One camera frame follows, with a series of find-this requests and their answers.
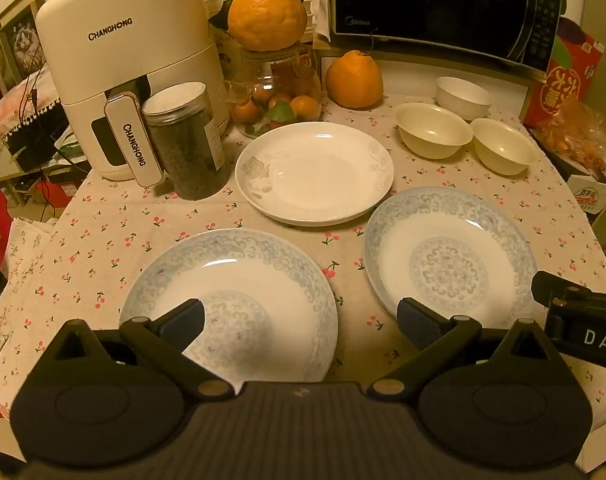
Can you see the small cream bowl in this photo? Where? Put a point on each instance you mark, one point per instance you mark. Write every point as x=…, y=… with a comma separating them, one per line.
x=503, y=145

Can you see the large orange with leaves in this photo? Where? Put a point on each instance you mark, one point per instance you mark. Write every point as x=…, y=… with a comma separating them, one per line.
x=265, y=12

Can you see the black electronics box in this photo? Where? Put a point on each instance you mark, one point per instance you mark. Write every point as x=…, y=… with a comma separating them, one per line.
x=35, y=137

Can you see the cherry print tablecloth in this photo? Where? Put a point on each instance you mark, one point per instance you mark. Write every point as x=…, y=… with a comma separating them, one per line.
x=113, y=240

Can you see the clear jar of tea leaves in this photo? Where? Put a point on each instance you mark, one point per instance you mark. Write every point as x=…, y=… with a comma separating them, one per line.
x=185, y=150

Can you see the black microwave oven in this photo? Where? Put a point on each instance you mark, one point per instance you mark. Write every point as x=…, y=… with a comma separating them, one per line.
x=433, y=0

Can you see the framed picture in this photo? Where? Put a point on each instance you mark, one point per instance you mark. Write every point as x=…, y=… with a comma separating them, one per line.
x=23, y=35

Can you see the plastic bag of small oranges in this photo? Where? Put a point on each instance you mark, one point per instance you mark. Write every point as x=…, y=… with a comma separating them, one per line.
x=578, y=135

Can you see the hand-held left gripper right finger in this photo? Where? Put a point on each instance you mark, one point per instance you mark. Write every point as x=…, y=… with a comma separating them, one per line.
x=418, y=322

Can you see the large orange with stem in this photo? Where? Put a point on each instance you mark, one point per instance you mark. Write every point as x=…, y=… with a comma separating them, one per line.
x=354, y=82

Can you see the cream air fryer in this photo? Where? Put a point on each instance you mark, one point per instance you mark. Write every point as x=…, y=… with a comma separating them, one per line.
x=128, y=45

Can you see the small white bowl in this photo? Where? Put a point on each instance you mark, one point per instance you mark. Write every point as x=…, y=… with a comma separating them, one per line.
x=463, y=94

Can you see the white plate grey floral print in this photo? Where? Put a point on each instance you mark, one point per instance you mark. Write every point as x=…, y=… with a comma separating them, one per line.
x=313, y=175

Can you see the blue patterned plate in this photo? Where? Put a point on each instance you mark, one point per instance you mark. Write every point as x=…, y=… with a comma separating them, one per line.
x=448, y=240
x=263, y=280

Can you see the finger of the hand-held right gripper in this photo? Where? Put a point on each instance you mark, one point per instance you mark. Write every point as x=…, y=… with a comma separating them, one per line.
x=573, y=292

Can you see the stacked printed paper cups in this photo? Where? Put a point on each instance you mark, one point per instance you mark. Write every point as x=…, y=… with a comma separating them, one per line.
x=222, y=47

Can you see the white paper sheet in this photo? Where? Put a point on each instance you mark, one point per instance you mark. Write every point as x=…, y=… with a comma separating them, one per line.
x=319, y=17

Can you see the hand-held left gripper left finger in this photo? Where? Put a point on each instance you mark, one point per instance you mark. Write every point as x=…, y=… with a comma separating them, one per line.
x=183, y=322

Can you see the pile of small tangerines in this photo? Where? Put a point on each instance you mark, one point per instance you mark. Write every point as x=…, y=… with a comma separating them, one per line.
x=303, y=105

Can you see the red printed box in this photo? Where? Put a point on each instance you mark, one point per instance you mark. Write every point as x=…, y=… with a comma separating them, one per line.
x=563, y=80

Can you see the white shelf frame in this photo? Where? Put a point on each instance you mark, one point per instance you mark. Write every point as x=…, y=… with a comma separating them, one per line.
x=413, y=72

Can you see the large cream bowl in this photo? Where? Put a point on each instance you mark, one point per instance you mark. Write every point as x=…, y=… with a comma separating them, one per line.
x=433, y=127

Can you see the white cardboard box red logo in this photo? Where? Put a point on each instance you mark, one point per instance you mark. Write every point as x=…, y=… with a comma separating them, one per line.
x=595, y=197

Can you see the round glass jar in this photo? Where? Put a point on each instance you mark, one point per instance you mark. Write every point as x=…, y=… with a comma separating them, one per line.
x=278, y=67

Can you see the pink floral cloth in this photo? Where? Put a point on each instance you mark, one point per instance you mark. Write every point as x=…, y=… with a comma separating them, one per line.
x=18, y=102

